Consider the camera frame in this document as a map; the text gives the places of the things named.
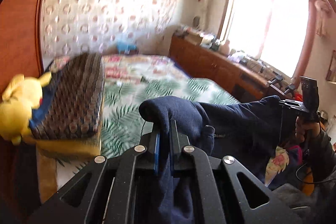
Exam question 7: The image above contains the navy blue printed t-shirt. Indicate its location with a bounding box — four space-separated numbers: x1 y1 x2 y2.
134 96 284 223

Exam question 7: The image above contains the grey sleeve right forearm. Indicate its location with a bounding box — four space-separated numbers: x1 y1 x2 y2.
273 131 335 223

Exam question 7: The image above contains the person's right hand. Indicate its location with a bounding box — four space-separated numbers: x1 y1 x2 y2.
295 117 321 143

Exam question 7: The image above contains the yellow gold folded blanket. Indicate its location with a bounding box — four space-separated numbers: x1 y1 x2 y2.
22 103 103 159

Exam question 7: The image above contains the circle patterned folded quilt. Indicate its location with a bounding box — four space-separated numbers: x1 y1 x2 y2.
29 53 105 140

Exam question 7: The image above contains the wooden framed window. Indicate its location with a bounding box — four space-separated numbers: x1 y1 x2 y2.
219 0 316 83

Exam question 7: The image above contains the wooden sideboard cabinet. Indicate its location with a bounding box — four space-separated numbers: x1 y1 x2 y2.
169 35 286 102

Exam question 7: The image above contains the floral leaf bed sheet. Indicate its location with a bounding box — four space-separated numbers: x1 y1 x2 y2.
39 53 291 188

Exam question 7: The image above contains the cardboard box on cabinet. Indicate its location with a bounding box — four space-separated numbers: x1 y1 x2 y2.
184 34 203 46

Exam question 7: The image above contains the yellow plush toy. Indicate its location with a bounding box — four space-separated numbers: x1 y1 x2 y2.
1 72 52 145

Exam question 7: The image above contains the blue item on bed head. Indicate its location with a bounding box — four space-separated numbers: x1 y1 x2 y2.
116 42 138 55

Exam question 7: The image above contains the circle patterned sheer curtain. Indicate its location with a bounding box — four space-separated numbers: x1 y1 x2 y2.
41 0 177 57

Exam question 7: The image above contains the wooden louvered wardrobe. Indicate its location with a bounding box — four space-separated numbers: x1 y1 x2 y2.
1 0 43 223

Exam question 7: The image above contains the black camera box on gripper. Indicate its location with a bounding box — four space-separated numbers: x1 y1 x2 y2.
300 76 319 113

